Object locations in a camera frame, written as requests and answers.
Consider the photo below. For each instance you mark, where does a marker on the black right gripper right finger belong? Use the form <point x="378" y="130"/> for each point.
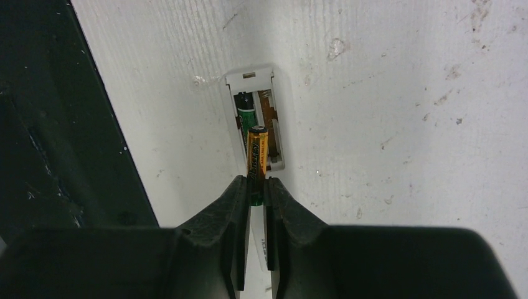
<point x="309" y="258"/>

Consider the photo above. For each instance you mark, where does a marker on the white remote control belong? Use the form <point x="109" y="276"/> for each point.
<point x="260" y="81"/>

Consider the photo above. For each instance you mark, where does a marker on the green black AAA battery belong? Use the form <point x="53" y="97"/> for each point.
<point x="246" y="114"/>

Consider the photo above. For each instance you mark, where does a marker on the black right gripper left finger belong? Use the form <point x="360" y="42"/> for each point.
<point x="205" y="257"/>

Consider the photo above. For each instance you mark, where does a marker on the gold AAA battery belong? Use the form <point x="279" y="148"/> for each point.
<point x="257" y="153"/>

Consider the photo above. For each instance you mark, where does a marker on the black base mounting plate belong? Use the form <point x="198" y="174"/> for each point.
<point x="64" y="160"/>

